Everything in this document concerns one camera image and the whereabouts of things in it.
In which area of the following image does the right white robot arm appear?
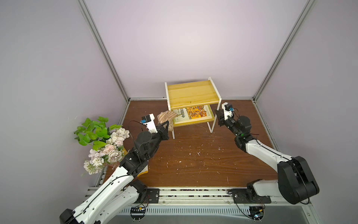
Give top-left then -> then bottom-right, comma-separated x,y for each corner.
215,108 -> 320,204

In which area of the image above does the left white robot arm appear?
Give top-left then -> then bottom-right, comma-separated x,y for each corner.
59,121 -> 169,224

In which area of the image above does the artificial flower bouquet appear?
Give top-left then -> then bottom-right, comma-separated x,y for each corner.
74,116 -> 131,175

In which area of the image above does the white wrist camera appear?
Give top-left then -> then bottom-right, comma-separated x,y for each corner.
140,114 -> 158,133
222,102 -> 234,120

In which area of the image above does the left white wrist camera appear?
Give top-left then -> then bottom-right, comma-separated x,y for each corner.
140,114 -> 158,133

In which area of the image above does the right small circuit board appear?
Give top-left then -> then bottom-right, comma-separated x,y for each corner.
249,206 -> 264,221

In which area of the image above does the beige striped cloth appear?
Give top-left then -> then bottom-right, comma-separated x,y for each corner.
157,111 -> 178,132

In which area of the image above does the white work glove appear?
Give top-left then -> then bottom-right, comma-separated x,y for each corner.
138,165 -> 149,176

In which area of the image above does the white metal yellow wood bookshelf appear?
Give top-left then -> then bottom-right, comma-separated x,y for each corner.
165,77 -> 222,138

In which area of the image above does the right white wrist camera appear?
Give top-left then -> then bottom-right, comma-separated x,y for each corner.
222,102 -> 234,120

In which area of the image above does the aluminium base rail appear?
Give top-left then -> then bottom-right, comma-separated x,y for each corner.
86,187 -> 314,217

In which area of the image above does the illustrated picture book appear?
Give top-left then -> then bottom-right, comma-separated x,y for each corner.
173,105 -> 214,125

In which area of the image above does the left small circuit board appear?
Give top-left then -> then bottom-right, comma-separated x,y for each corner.
130,206 -> 146,222

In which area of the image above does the small circuit board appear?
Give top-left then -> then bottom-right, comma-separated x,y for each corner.
249,206 -> 264,221
130,206 -> 146,222

